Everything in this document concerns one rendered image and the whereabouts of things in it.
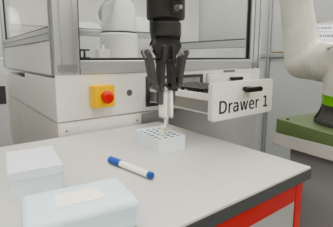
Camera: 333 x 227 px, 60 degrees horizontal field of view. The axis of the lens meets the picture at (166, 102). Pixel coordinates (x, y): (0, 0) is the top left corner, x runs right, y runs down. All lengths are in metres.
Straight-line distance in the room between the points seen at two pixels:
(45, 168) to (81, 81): 0.46
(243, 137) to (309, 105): 1.25
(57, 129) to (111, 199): 0.56
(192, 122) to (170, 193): 0.73
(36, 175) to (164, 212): 0.23
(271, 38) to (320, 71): 1.92
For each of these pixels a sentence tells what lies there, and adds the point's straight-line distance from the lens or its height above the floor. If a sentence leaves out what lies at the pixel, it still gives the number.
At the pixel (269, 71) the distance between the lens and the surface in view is 2.89.
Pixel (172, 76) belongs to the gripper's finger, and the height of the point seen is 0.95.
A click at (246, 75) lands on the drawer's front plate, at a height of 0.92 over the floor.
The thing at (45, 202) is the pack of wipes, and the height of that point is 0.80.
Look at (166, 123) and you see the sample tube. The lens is 0.73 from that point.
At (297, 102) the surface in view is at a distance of 2.75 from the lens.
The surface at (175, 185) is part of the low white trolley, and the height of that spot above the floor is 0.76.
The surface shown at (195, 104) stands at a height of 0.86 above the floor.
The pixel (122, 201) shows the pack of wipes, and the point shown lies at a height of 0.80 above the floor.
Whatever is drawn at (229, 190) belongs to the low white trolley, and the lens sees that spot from 0.56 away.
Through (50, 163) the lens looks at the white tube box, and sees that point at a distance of 0.56.
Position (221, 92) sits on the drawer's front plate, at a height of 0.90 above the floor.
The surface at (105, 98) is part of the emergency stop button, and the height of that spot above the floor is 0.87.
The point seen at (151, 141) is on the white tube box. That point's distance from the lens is 0.75.
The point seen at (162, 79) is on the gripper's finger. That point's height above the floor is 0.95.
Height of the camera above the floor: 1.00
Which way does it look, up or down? 9 degrees down
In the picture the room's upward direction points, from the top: straight up
